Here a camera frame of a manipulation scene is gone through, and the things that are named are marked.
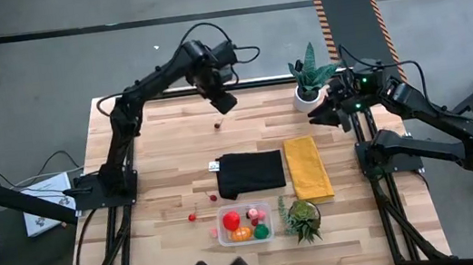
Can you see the black mat with orange stripes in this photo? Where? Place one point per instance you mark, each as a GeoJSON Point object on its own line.
{"type": "Point", "coordinates": [350, 21]}

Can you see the black metal table frame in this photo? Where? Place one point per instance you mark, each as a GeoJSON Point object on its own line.
{"type": "Point", "coordinates": [266, 82]}

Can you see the green bell pepper toy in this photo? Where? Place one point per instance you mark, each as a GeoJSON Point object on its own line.
{"type": "Point", "coordinates": [261, 231]}

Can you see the black diagonal beam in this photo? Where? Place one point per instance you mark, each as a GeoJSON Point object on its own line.
{"type": "Point", "coordinates": [12, 201]}

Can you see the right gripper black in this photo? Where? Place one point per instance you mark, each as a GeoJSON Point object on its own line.
{"type": "Point", "coordinates": [362, 93]}

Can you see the orange pumpkin toy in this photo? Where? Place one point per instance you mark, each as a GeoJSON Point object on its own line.
{"type": "Point", "coordinates": [241, 234]}

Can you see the black folded cloth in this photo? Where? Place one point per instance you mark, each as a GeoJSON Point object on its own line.
{"type": "Point", "coordinates": [250, 174]}

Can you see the red cherry tomato toy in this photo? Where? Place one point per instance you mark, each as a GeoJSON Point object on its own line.
{"type": "Point", "coordinates": [191, 217]}

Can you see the red cherry toy with stem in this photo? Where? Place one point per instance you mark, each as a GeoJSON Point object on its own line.
{"type": "Point", "coordinates": [213, 197]}

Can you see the potted green succulent plant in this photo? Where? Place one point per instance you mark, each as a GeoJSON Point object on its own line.
{"type": "Point", "coordinates": [304, 219]}

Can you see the white printed paper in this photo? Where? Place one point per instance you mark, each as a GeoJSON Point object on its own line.
{"type": "Point", "coordinates": [45, 212]}

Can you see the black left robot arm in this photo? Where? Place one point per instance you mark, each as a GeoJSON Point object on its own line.
{"type": "Point", "coordinates": [123, 138]}

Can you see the dark red cherry toy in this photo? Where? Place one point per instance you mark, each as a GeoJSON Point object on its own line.
{"type": "Point", "coordinates": [217, 126]}

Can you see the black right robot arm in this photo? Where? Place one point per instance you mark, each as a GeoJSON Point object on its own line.
{"type": "Point", "coordinates": [426, 151]}

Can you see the clear plastic container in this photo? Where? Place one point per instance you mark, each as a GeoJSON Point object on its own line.
{"type": "Point", "coordinates": [266, 204]}

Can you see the yellow folded cloth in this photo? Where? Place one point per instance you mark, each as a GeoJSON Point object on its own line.
{"type": "Point", "coordinates": [309, 168]}

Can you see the small dark berry toy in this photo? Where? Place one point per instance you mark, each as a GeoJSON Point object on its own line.
{"type": "Point", "coordinates": [248, 215]}

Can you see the pink toy peach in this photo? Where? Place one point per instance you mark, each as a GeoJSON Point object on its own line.
{"type": "Point", "coordinates": [213, 233]}

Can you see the white floor scrap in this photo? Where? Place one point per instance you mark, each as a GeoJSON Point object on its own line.
{"type": "Point", "coordinates": [156, 47]}

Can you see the snake plant in white pot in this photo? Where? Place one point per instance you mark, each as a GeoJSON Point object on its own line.
{"type": "Point", "coordinates": [309, 77]}

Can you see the small pink fruit toy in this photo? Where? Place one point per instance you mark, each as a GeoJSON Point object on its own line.
{"type": "Point", "coordinates": [253, 213]}
{"type": "Point", "coordinates": [262, 215]}

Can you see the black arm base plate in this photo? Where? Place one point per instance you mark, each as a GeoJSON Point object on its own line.
{"type": "Point", "coordinates": [410, 163]}
{"type": "Point", "coordinates": [90, 201]}

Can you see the red bell pepper toy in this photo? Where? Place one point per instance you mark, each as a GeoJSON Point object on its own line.
{"type": "Point", "coordinates": [231, 221]}

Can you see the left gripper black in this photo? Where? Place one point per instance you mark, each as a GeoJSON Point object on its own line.
{"type": "Point", "coordinates": [206, 72]}

